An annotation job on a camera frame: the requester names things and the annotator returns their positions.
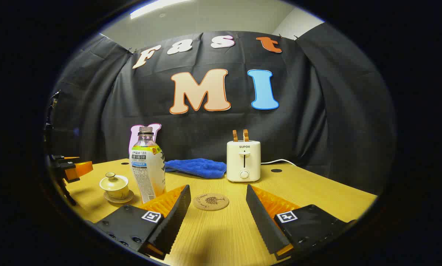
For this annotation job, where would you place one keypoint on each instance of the round wooden coaster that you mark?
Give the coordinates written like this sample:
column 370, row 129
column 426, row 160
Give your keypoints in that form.
column 211, row 202

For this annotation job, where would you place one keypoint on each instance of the bread slice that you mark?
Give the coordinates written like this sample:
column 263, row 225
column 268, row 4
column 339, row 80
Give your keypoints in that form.
column 246, row 135
column 235, row 136

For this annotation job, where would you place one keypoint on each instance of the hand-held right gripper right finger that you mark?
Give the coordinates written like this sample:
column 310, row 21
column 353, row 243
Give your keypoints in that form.
column 265, row 221

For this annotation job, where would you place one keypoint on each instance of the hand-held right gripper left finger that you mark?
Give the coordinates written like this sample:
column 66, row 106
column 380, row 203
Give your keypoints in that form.
column 176, row 218

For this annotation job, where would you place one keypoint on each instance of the white toaster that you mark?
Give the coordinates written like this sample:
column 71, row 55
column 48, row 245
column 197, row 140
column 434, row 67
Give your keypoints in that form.
column 243, row 159

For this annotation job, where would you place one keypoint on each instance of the clear labelled water bottle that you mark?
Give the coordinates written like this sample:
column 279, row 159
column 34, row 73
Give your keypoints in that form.
column 147, row 173

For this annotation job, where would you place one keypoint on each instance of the black backdrop cloth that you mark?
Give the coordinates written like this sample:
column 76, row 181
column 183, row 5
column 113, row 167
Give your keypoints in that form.
column 317, row 111

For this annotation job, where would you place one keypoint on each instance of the blue towel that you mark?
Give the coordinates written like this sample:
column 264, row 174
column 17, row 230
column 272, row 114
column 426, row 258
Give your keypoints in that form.
column 196, row 168

